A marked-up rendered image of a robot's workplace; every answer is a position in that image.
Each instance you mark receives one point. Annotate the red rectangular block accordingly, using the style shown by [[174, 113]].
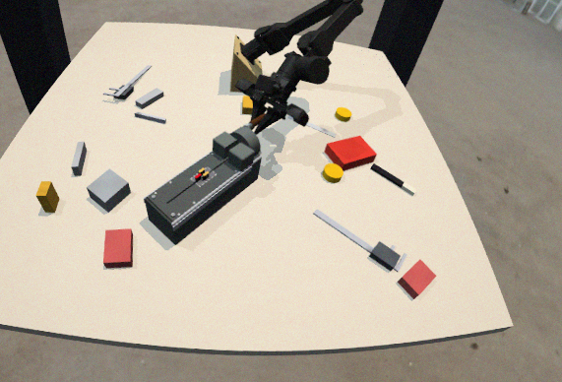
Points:
[[350, 152], [118, 248], [416, 279]]

